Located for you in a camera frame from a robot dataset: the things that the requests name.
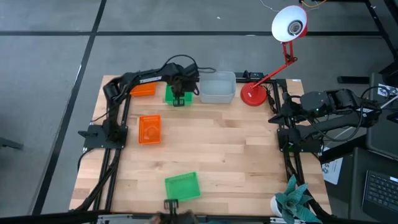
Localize black lamp cord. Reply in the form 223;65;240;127
266;83;280;114

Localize grey floor stand foot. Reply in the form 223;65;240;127
0;136;24;150

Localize black keyboard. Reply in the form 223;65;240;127
361;169;398;222

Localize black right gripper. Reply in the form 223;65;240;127
269;91;331;125

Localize teal artificial plant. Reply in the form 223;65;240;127
275;174;323;224

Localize grey plastic bin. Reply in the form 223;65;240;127
198;71;237;105

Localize orange plastic basket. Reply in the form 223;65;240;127
137;114;162;145
129;82;157;97

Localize dark grey case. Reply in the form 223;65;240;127
366;72;398;161

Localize white plant pot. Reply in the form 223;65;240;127
269;195;284;218

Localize white paper sheet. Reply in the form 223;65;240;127
322;147;345;186

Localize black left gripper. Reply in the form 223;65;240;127
169;63;200;107

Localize black white marker card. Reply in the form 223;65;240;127
377;83;398;98

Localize small black clamp tool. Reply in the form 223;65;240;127
164;198;180;215

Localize black power strip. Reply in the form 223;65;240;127
234;71;265;79

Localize yellow hanging cable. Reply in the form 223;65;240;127
300;0;328;9

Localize green plastic basket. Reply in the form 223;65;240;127
164;83;194;107
164;171;202;203

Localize black diagonal stand leg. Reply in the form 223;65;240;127
363;0;398;60

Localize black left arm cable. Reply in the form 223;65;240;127
161;54;217;74

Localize black aluminium table frame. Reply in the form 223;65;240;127
70;73;332;224

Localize red desk lamp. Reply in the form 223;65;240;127
240;5;309;107

